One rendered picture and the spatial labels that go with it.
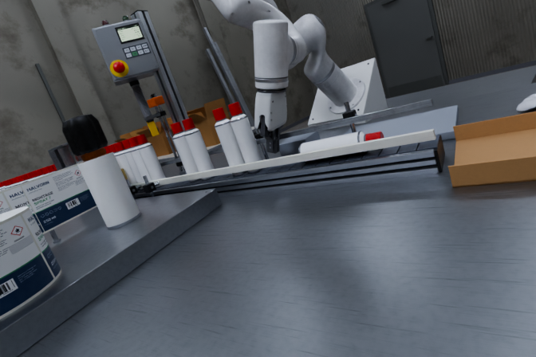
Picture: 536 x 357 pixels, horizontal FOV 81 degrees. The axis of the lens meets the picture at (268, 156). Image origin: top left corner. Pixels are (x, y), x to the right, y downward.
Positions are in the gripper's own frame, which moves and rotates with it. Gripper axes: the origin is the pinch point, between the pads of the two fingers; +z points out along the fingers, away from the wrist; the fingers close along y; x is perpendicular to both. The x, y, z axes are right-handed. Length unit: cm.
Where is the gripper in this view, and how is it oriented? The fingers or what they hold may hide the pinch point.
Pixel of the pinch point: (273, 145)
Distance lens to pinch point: 85.9
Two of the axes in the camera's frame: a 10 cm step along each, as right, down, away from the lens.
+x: 8.6, 1.7, -4.7
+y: -5.0, 3.4, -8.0
